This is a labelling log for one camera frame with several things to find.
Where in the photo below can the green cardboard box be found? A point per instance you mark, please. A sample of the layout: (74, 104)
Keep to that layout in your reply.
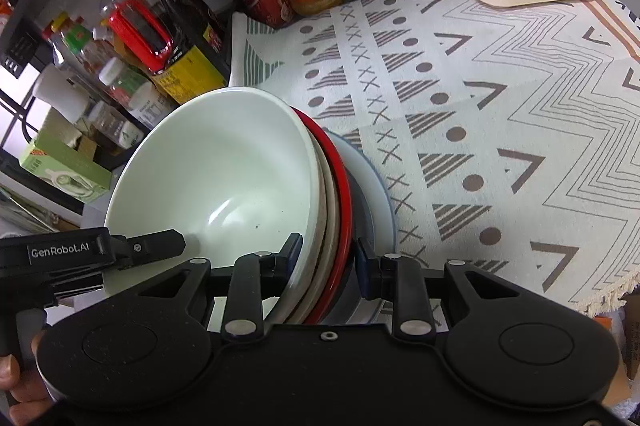
(65, 171)

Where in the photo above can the small green-labelled seasoning bottle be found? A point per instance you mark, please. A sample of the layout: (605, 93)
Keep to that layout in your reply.
(75, 39)

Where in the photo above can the clear seasoning jar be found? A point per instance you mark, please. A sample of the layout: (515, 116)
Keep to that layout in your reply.
(117, 126)

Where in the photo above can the dark sauce bottle yellow label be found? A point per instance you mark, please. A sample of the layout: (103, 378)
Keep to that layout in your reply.
(192, 74)

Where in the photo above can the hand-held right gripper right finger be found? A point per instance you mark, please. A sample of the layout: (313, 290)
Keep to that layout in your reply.
(364, 271)

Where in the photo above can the person's left hand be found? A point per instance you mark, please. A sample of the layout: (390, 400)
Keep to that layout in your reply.
(27, 393)

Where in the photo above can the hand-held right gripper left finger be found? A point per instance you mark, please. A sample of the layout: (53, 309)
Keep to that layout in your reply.
(294, 256)

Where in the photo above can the white-lidded jar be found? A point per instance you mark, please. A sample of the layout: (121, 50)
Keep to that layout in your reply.
(150, 106)

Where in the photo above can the large white bowl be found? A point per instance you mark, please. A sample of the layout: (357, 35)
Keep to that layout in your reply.
(215, 176)

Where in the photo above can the white blue-rimmed plate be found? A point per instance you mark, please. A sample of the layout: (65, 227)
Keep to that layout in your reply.
(377, 191)

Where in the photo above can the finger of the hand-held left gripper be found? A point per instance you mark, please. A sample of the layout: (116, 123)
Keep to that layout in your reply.
(150, 246)

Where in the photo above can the white patterned table cloth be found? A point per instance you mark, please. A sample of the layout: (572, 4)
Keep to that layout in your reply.
(475, 131)

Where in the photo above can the white plastic bottle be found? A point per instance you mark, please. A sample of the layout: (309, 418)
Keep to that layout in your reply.
(60, 94)

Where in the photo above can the white red-rimmed plate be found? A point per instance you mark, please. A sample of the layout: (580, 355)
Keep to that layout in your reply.
(345, 206)

